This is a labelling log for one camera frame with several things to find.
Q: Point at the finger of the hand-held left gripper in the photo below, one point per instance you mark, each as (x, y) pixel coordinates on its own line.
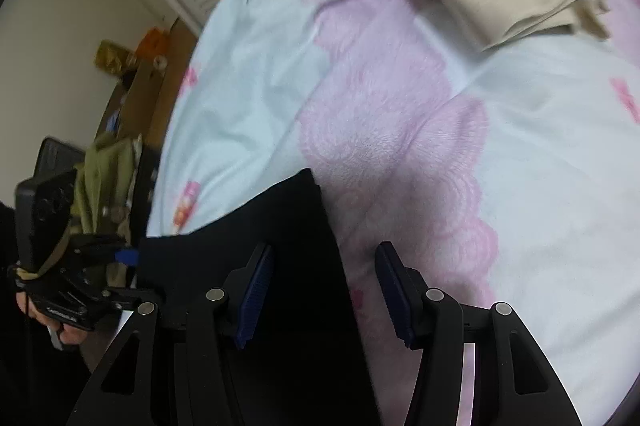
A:
(130, 295)
(107, 252)

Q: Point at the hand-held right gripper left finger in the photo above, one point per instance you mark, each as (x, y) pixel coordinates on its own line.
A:
(255, 291)

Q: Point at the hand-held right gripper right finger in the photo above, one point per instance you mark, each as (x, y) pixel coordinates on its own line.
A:
(395, 296)

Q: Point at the black pants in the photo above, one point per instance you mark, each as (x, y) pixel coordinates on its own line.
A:
(290, 216)

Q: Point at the person's left hand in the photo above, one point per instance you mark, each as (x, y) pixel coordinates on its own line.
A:
(70, 337)

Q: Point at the black chair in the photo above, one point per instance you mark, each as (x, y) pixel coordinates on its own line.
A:
(57, 155)

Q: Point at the olive green garment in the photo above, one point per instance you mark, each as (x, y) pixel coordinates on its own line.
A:
(107, 176)

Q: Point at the pink and blue floral duvet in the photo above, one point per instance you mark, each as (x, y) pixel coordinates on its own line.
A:
(500, 206)

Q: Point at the wooden desk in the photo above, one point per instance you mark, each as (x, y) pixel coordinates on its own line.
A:
(150, 95)

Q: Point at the yellow bag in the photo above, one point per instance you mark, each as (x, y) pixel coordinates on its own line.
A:
(114, 58)

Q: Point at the orange bag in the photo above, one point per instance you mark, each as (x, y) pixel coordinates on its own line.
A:
(152, 44)

